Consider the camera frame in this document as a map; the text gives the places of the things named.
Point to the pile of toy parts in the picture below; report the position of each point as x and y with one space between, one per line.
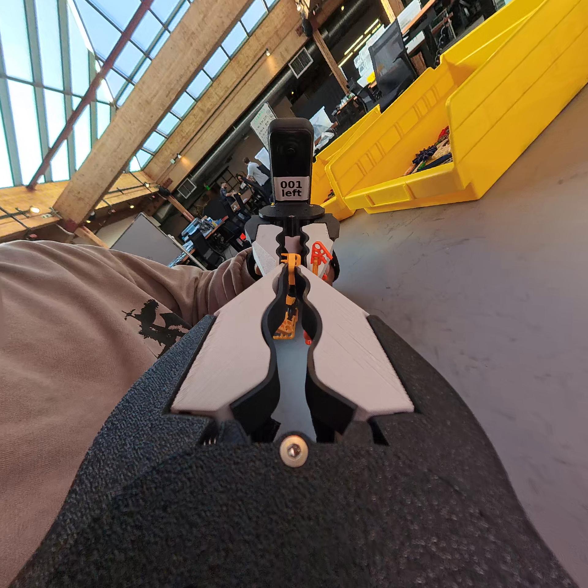
427 156

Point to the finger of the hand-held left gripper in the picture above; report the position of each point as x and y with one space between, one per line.
320 234
264 248

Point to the yellow plastic bin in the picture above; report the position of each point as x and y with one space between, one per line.
342 138
505 115

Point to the person's left forearm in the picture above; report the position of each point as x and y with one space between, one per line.
216 285

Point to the grey desk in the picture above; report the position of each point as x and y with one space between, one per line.
459 298

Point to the yellow black toy wheel assembly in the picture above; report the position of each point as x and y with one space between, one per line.
290 261

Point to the black office chair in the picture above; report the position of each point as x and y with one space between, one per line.
390 64

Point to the person's torso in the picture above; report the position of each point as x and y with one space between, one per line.
55 367

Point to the grey partition panel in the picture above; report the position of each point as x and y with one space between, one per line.
147 239

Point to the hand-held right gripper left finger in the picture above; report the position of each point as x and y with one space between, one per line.
220 358

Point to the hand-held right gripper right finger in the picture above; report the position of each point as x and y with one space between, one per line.
358 363

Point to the whiteboard on stand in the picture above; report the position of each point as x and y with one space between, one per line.
261 121

